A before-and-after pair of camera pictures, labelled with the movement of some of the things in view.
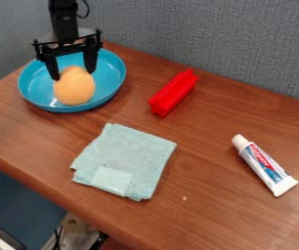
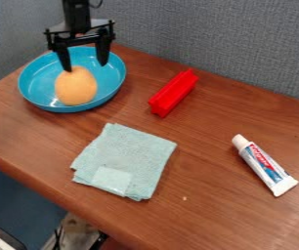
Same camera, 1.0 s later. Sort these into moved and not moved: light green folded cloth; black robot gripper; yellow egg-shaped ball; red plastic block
Moved: black robot gripper
Not moved: light green folded cloth; yellow egg-shaped ball; red plastic block
